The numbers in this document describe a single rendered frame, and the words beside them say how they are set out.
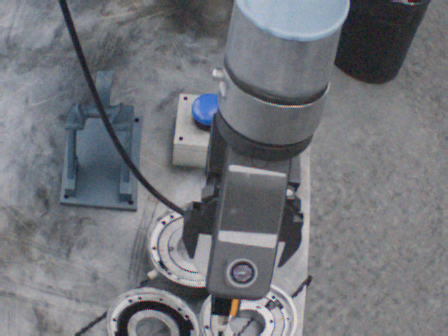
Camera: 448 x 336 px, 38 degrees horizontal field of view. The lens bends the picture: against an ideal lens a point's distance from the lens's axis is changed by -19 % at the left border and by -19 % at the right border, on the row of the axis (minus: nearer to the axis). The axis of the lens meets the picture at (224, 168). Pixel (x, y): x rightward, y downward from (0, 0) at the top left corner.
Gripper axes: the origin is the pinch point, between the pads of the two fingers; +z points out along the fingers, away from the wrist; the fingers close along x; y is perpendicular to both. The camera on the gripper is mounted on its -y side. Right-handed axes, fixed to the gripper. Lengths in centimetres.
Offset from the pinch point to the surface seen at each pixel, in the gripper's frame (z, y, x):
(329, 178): 82, 83, -31
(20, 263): 13.0, 5.0, 24.6
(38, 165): 11.0, 19.3, 24.0
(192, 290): 9.9, 4.4, 2.9
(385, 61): 65, 114, -47
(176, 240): 9.0, 10.3, 5.0
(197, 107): 2.7, 23.6, 4.4
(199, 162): 9.2, 21.5, 3.3
